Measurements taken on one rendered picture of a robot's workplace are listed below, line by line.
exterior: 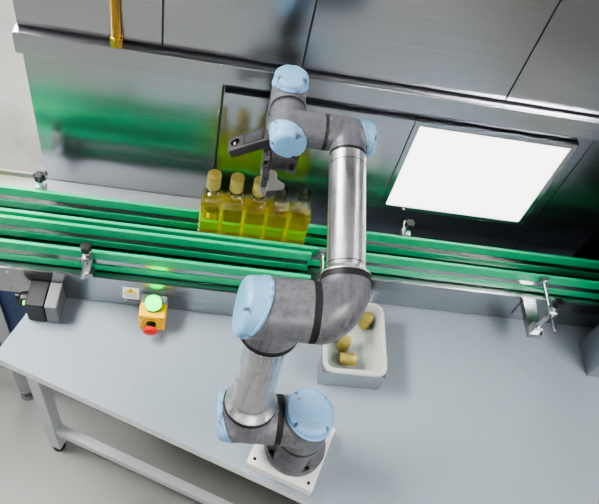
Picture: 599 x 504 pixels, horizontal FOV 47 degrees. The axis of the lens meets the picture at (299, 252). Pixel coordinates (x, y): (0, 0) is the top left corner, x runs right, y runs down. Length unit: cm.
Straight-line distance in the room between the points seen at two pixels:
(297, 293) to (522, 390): 104
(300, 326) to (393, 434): 75
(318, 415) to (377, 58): 82
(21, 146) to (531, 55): 236
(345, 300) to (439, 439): 79
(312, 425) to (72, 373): 66
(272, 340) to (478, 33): 82
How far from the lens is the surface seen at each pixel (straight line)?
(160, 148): 187
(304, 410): 156
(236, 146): 159
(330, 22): 156
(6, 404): 268
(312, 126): 139
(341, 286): 123
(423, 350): 202
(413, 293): 201
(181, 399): 182
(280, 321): 119
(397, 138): 176
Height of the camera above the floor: 243
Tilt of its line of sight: 54 degrees down
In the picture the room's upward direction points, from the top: 17 degrees clockwise
